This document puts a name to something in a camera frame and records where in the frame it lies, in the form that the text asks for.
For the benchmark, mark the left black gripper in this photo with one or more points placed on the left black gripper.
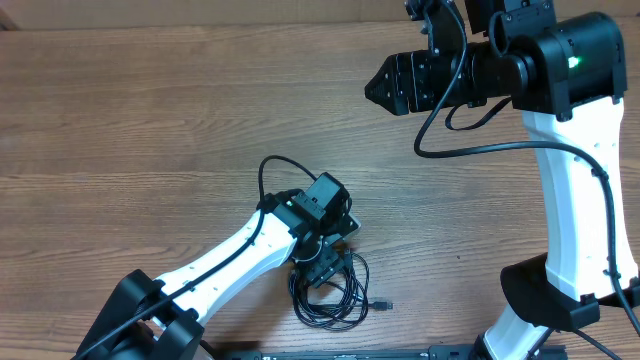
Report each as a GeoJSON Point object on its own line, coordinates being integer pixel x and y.
{"type": "Point", "coordinates": [325, 269]}

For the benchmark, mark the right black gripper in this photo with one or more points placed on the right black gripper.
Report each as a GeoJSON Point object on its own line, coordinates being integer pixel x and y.
{"type": "Point", "coordinates": [413, 86]}

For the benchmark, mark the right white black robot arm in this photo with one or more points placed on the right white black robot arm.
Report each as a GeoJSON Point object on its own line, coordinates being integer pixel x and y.
{"type": "Point", "coordinates": [567, 79]}

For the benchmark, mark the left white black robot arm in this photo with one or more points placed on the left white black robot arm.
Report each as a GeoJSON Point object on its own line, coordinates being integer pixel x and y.
{"type": "Point", "coordinates": [165, 317]}

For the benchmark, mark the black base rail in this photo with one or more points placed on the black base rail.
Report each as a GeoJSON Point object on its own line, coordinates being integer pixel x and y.
{"type": "Point", "coordinates": [390, 354]}

